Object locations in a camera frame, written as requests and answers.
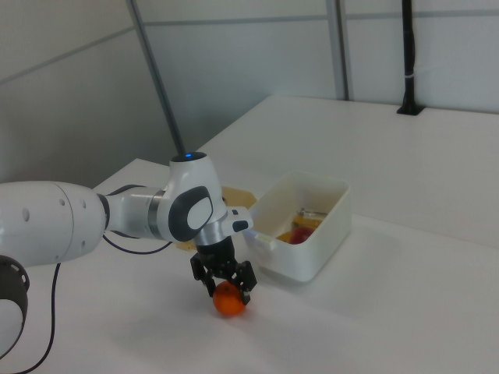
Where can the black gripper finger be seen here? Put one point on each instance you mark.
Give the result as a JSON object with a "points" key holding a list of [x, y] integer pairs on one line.
{"points": [[199, 270], [246, 278]]}

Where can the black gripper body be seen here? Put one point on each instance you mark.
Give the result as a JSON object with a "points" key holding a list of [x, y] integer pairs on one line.
{"points": [[216, 255]]}

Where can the orange fruit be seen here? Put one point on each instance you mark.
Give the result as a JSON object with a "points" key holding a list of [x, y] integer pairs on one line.
{"points": [[228, 302]]}

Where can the red apple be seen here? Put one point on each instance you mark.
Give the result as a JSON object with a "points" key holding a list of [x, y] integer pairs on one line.
{"points": [[300, 235]]}

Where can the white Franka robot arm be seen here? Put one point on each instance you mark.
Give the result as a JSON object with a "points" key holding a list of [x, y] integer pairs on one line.
{"points": [[43, 222]]}

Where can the white plastic container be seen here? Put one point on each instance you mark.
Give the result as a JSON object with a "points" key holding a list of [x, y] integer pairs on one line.
{"points": [[304, 261]]}

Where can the beige container lid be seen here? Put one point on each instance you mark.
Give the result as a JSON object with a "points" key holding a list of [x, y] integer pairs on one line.
{"points": [[238, 196]]}

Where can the large orange C-clamp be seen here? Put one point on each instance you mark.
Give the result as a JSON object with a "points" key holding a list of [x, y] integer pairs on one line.
{"points": [[302, 222]]}

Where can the tall black pole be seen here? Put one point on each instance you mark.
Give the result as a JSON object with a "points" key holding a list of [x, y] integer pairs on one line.
{"points": [[408, 58]]}

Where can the grey partition post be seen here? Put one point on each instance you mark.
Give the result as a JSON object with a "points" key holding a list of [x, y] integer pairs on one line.
{"points": [[338, 46], [156, 78]]}

